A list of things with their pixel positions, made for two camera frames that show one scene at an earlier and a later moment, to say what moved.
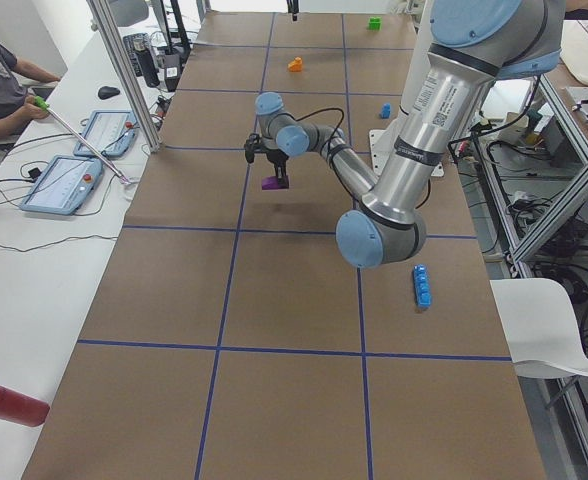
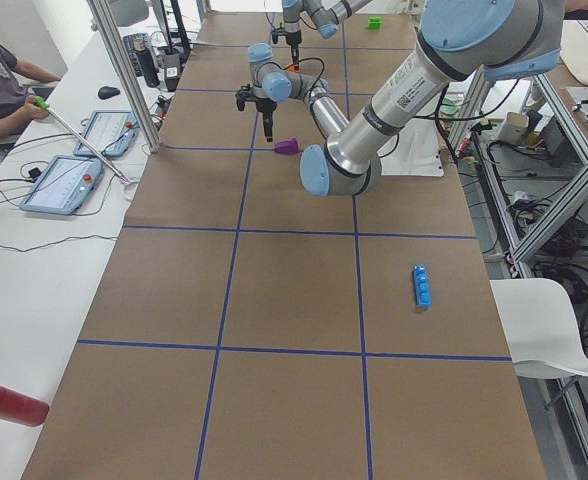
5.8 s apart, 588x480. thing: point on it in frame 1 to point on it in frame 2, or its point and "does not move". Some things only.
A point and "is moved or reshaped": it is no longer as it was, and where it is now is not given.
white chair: x=541 y=330 does not move
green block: x=374 y=23 does not move
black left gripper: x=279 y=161 to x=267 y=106
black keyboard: x=128 y=41 does not move
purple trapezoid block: x=272 y=183 is moved or reshaped
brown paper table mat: x=231 y=338 does not move
